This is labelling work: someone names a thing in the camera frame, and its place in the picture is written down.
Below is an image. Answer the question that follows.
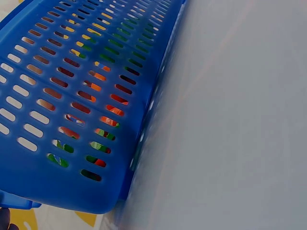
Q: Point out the blue slotted plastic basket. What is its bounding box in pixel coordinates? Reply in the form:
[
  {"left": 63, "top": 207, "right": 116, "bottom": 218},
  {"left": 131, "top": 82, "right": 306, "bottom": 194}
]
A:
[{"left": 0, "top": 0, "right": 188, "bottom": 215}]

